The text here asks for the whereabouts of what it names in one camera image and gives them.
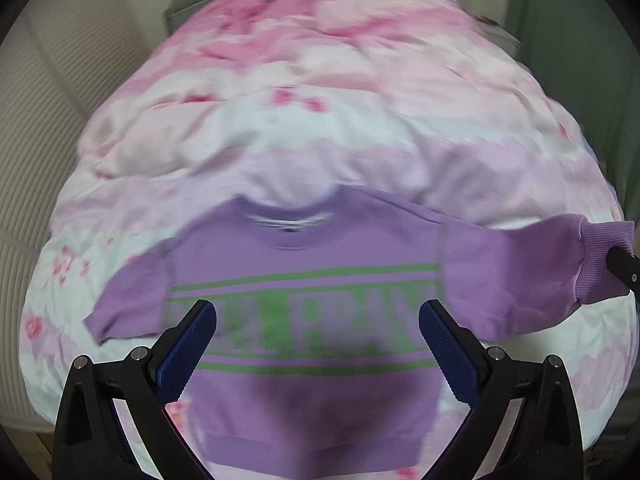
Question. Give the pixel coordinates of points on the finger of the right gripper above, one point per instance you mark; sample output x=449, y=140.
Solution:
x=625, y=267

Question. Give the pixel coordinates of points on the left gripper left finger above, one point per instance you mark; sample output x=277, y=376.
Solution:
x=89, y=442

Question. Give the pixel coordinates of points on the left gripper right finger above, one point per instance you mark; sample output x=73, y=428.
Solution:
x=545, y=441

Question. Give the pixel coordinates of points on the purple sweatshirt green print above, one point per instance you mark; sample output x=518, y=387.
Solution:
x=318, y=366

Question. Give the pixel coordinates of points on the green curtain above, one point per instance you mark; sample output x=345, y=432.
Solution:
x=583, y=57

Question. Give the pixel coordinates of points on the pink floral duvet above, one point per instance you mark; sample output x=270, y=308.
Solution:
x=282, y=102

